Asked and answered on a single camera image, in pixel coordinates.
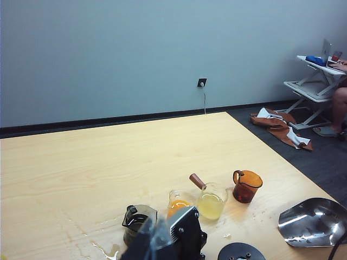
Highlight black baseboard strip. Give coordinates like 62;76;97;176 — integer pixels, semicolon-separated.
0;99;299;139

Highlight smoky grey measuring cup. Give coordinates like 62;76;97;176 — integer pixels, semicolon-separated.
121;204;158;246

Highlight white desk riser stand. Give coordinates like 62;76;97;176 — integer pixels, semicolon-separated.
283;55;347;131

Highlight amber glass measuring cup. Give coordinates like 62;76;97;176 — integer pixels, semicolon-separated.
232;170;264;204

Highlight blue object on riser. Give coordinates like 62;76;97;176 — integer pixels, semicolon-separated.
305;55;327;66

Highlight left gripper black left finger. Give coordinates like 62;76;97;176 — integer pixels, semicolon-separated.
121;216;154;260

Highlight clear cup with orange juice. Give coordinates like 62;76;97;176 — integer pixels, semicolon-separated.
166;190;195;220

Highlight thin white wall cable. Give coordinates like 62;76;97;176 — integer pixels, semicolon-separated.
201;86;208;116

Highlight orange brown crumpled cloth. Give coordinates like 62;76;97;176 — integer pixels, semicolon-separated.
249;107;313;152

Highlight spilled clear liquid puddle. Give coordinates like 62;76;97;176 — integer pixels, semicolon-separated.
89;218;123;259

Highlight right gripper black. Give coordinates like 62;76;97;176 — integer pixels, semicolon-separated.
173;213;208;260

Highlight shiny steel ice scoop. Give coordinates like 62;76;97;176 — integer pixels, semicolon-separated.
278;197;347;248

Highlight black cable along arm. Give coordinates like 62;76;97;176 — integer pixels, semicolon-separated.
329;238;345;260

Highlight silver laptop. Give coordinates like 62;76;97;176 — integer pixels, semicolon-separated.
322;38;347;72

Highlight silver ribbed wrist camera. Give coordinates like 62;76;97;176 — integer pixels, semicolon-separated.
168;205;201;241

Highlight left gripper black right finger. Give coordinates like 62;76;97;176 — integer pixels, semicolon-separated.
154;218;177;260

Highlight clear cup with wooden handle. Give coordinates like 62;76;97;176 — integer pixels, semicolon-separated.
189;173;228;220

